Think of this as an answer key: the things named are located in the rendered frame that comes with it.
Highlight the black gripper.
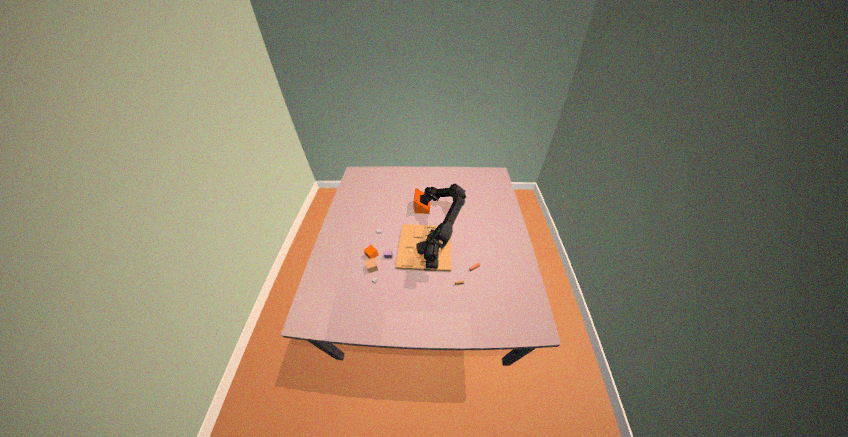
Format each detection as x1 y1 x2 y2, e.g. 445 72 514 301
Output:
426 249 439 269

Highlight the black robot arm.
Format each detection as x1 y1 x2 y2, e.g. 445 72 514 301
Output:
416 183 467 261

